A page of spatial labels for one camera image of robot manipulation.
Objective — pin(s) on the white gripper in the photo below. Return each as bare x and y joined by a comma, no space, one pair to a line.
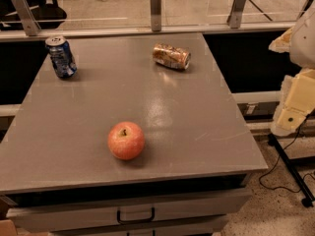
304,43

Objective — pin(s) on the red apple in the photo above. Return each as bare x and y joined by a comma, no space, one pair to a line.
126,140

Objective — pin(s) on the black stand leg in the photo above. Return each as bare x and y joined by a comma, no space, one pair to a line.
309,198

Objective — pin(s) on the brown crushed can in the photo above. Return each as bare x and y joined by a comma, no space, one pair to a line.
171,57

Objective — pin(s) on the blue soda can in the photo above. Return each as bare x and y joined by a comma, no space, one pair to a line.
62,59

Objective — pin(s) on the black office chair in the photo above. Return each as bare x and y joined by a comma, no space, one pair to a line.
47,13

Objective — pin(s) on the glass railing panel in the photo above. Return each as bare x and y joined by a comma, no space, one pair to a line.
166,15

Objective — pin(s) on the grey cabinet drawer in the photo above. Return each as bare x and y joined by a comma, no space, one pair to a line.
103,213

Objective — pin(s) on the right metal bracket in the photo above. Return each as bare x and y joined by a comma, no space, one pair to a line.
235,16

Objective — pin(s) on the metal bracket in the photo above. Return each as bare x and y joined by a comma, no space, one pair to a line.
155,6
30,25
235,16

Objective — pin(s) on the middle metal bracket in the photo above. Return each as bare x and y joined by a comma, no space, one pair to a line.
155,6

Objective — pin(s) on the black drawer handle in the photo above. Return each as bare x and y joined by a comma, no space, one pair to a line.
135,217

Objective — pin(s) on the left metal bracket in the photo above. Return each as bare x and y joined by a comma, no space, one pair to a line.
30,25

